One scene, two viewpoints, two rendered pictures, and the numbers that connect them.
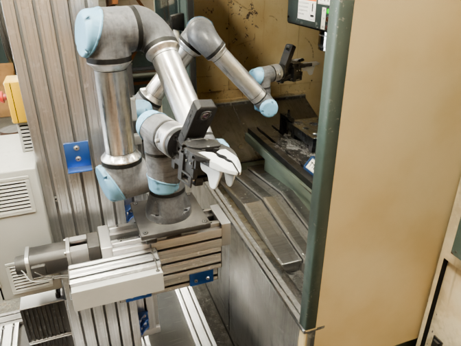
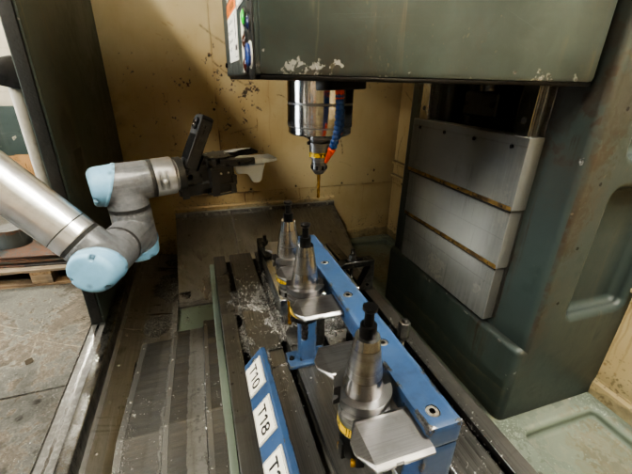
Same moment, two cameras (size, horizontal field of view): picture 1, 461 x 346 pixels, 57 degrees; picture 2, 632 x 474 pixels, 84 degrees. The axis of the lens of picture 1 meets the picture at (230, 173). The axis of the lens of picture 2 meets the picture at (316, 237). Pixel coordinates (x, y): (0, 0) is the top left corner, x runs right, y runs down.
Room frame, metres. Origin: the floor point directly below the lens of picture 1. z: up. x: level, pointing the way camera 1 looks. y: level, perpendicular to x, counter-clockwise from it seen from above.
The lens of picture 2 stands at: (1.23, -0.52, 1.52)
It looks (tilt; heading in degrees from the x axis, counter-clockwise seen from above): 24 degrees down; 1
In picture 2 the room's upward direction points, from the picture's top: 1 degrees clockwise
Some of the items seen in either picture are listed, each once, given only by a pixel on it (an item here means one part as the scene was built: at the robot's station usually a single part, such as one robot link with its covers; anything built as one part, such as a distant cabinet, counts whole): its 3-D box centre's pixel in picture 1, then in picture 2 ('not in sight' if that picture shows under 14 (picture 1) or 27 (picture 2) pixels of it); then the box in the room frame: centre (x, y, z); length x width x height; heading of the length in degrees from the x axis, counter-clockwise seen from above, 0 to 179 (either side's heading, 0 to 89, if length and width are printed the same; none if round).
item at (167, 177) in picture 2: (275, 72); (165, 176); (1.91, -0.20, 1.34); 0.08 x 0.05 x 0.08; 36
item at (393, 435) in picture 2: not in sight; (386, 438); (1.46, -0.59, 1.21); 0.07 x 0.05 x 0.01; 110
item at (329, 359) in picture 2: not in sight; (342, 358); (1.56, -0.55, 1.21); 0.07 x 0.05 x 0.01; 110
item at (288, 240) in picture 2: not in sight; (288, 236); (1.82, -0.46, 1.26); 0.04 x 0.04 x 0.07
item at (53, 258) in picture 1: (65, 256); not in sight; (1.10, 0.52, 0.95); 0.28 x 0.13 x 0.09; 111
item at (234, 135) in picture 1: (270, 130); (272, 252); (2.76, -0.28, 0.75); 0.89 x 0.67 x 0.26; 110
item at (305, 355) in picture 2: not in sight; (307, 308); (1.89, -0.49, 1.05); 0.10 x 0.05 x 0.30; 110
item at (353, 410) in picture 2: not in sight; (361, 393); (1.51, -0.57, 1.21); 0.06 x 0.06 x 0.03
